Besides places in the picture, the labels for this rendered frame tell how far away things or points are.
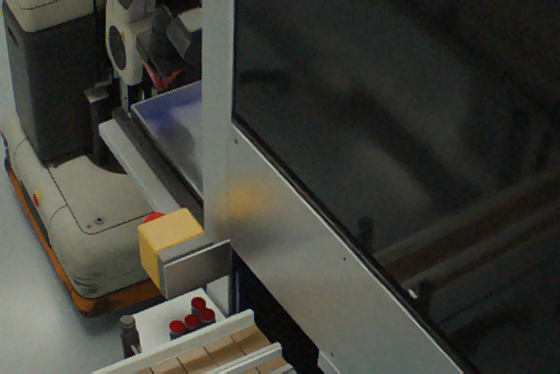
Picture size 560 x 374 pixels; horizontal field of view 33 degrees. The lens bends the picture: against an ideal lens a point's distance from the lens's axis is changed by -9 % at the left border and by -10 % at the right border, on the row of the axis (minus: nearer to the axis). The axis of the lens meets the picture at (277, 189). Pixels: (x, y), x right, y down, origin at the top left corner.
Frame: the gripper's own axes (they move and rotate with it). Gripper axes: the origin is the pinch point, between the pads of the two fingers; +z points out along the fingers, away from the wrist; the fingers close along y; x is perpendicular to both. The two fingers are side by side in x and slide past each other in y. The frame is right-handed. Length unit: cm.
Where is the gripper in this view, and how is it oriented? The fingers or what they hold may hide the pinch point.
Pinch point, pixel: (162, 86)
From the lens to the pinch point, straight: 162.5
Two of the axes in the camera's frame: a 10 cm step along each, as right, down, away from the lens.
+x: 8.5, -3.3, 4.2
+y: 5.1, 7.2, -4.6
